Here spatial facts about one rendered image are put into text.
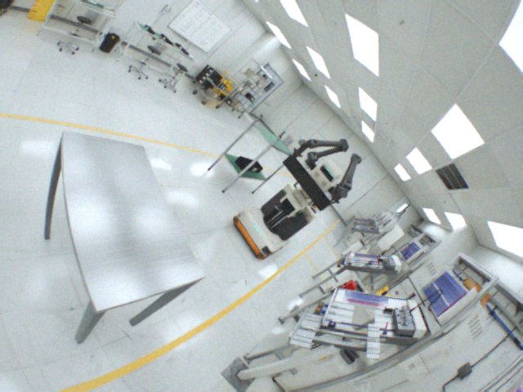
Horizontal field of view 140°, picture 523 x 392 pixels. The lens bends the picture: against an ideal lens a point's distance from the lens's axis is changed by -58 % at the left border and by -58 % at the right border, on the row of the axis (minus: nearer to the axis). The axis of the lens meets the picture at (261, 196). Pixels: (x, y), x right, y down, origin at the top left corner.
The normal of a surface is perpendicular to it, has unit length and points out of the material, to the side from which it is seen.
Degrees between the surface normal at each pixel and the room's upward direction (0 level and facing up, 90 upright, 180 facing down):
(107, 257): 0
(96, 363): 0
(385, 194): 90
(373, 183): 90
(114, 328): 0
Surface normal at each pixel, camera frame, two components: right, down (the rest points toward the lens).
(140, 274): 0.71, -0.62
